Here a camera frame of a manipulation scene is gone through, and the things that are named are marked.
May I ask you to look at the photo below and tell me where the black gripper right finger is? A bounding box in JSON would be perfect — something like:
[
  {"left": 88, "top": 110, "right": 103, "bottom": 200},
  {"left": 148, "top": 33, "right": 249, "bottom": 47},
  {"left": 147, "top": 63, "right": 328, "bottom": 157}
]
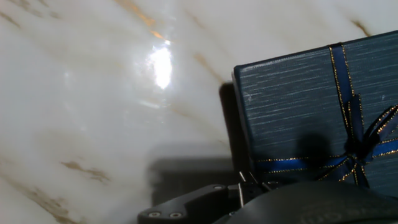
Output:
[{"left": 243, "top": 179, "right": 280, "bottom": 202}]

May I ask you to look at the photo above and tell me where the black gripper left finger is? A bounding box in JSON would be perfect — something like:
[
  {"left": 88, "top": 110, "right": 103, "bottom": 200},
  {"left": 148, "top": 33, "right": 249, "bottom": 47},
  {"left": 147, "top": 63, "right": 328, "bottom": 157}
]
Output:
[{"left": 136, "top": 182, "right": 244, "bottom": 224}]

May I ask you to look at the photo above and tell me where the dark blue ribboned gift box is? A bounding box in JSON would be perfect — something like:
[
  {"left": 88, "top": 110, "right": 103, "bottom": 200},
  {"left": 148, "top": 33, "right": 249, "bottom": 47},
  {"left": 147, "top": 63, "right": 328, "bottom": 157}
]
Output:
[{"left": 231, "top": 29, "right": 398, "bottom": 200}]

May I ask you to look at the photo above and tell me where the white marble pattern board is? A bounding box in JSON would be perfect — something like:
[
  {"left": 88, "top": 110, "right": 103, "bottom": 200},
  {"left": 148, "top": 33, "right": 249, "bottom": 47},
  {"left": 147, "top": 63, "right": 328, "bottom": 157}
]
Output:
[{"left": 0, "top": 0, "right": 398, "bottom": 224}]

